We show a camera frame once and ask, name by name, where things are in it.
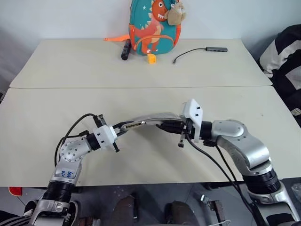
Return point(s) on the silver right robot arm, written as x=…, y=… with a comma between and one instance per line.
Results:
x=235, y=131

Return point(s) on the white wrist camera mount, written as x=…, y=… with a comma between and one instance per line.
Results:
x=105, y=137
x=194, y=113

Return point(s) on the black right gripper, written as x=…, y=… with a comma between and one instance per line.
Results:
x=188, y=129

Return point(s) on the metal bracket under table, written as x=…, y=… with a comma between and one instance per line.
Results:
x=212, y=206

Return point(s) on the black cylindrical marker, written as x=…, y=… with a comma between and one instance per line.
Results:
x=125, y=50

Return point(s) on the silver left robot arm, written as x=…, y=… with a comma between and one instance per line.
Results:
x=70, y=150

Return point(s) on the black and white jacket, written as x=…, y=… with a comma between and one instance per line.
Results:
x=282, y=61

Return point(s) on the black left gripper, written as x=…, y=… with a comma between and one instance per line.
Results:
x=100, y=120

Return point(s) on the red object under table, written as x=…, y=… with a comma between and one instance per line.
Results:
x=15, y=190

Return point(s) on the yellow cube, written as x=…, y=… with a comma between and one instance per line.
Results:
x=152, y=59

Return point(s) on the beige plush toy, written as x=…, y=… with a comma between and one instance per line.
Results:
x=176, y=14

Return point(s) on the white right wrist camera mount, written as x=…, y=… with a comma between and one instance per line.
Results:
x=194, y=113

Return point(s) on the dark rounded shape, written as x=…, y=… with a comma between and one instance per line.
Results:
x=124, y=209
x=182, y=212

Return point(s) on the teal dinosaur backpack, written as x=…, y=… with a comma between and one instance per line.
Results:
x=154, y=30

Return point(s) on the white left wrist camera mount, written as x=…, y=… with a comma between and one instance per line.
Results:
x=105, y=137

